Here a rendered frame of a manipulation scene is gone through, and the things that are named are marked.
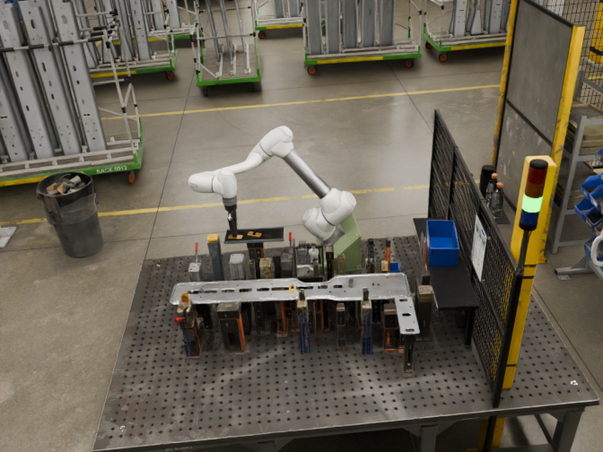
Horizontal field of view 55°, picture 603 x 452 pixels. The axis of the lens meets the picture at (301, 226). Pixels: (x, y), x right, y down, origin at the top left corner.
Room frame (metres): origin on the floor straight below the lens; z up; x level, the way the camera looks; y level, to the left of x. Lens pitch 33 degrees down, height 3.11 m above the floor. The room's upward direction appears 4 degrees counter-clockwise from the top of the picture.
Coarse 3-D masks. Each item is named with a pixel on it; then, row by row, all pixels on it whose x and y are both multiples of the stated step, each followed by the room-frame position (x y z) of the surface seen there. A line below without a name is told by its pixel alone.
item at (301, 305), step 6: (300, 300) 2.44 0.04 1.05; (306, 300) 2.44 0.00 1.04; (300, 306) 2.40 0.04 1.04; (306, 306) 2.40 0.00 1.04; (300, 312) 2.39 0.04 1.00; (306, 312) 2.39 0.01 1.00; (300, 318) 2.39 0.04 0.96; (306, 318) 2.39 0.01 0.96; (300, 324) 2.40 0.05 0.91; (306, 324) 2.39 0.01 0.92; (300, 330) 2.40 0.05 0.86; (306, 330) 2.39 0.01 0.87; (300, 336) 2.41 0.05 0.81; (306, 336) 2.40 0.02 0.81; (300, 342) 2.40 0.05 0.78; (306, 342) 2.40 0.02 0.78; (300, 348) 2.43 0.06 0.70; (306, 348) 2.40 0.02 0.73
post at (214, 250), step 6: (216, 240) 2.95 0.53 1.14; (210, 246) 2.94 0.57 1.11; (216, 246) 2.94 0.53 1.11; (210, 252) 2.94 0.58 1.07; (216, 252) 2.94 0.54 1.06; (216, 258) 2.94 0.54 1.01; (216, 264) 2.94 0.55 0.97; (222, 264) 2.98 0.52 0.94; (216, 270) 2.94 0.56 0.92; (222, 270) 2.95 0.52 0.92; (216, 276) 2.94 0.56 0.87; (222, 276) 2.94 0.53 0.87
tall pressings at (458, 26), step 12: (456, 0) 10.02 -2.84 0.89; (480, 0) 10.06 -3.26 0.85; (492, 0) 10.05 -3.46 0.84; (504, 0) 10.27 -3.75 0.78; (540, 0) 9.81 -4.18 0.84; (456, 12) 9.98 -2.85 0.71; (468, 12) 10.27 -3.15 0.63; (480, 12) 10.05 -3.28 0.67; (492, 12) 10.01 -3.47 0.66; (504, 12) 10.24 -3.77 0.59; (456, 24) 9.94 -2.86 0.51; (468, 24) 10.20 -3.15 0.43; (480, 24) 9.95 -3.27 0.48; (492, 24) 9.97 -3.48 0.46; (504, 24) 10.22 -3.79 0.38; (456, 36) 9.91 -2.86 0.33
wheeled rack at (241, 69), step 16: (192, 32) 8.83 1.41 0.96; (192, 48) 8.65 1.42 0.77; (208, 48) 10.40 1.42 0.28; (224, 48) 10.32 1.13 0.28; (240, 48) 10.25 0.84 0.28; (256, 48) 8.71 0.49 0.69; (208, 64) 9.49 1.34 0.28; (224, 64) 9.43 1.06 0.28; (240, 64) 9.36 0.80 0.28; (256, 64) 9.32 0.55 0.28; (208, 80) 8.68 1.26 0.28; (224, 80) 8.66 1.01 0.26; (240, 80) 8.67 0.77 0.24; (256, 80) 8.68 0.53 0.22
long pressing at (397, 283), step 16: (176, 288) 2.69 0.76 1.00; (192, 288) 2.68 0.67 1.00; (208, 288) 2.67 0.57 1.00; (224, 288) 2.66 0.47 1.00; (240, 288) 2.65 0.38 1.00; (256, 288) 2.64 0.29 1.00; (336, 288) 2.58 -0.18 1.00; (352, 288) 2.57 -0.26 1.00; (384, 288) 2.55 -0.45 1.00; (400, 288) 2.54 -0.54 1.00; (176, 304) 2.55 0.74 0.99
